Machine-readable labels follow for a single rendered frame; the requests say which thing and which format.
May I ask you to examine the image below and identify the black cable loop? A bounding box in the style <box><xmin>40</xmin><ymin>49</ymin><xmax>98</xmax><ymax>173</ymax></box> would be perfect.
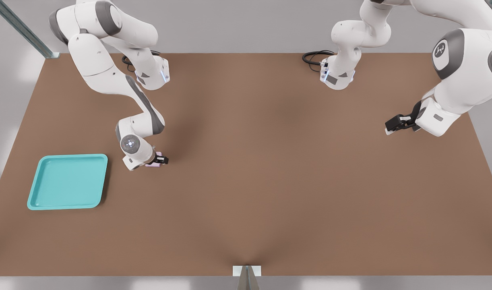
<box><xmin>302</xmin><ymin>50</ymin><xmax>337</xmax><ymax>73</ymax></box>
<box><xmin>122</xmin><ymin>50</ymin><xmax>161</xmax><ymax>73</ymax></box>

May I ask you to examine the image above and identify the pale lilac phone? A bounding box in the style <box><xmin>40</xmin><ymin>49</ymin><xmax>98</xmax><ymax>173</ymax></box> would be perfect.
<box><xmin>145</xmin><ymin>151</ymin><xmax>163</xmax><ymax>168</ymax></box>

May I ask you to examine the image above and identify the pale blue-green tray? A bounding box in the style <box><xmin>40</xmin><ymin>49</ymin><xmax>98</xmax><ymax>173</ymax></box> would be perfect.
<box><xmin>27</xmin><ymin>153</ymin><xmax>109</xmax><ymax>211</ymax></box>

